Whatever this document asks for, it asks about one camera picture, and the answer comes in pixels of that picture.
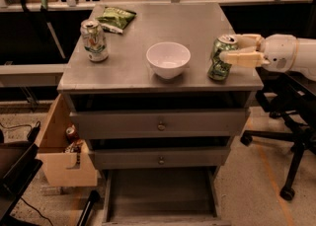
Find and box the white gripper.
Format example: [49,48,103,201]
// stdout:
[219,34,297,72]

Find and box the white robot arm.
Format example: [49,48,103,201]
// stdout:
[219,34,316,81]

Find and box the white bowl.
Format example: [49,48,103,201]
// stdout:
[146,41,191,80]

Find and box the white and green soda can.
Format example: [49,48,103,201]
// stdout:
[80,20,109,62]

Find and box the red soda can in box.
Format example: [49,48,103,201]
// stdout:
[65,126,79,143]

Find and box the black office chair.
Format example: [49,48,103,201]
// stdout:
[240,73,316,200]

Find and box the top grey drawer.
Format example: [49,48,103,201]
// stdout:
[70,109,250,140]

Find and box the grey drawer cabinet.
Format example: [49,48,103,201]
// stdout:
[58,3,263,226]

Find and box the middle grey drawer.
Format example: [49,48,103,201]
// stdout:
[91,146,230,170]

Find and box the green chip bag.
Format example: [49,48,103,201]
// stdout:
[96,7,136,34]

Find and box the open bottom grey drawer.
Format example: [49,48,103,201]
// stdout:
[102,168,232,226]

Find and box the wooden box of snacks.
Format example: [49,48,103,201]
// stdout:
[36,95,98,187]

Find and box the black case on floor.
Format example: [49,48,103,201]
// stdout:
[0,142,42,226]

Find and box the black cable on floor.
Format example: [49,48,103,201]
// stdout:
[0,120,42,144]

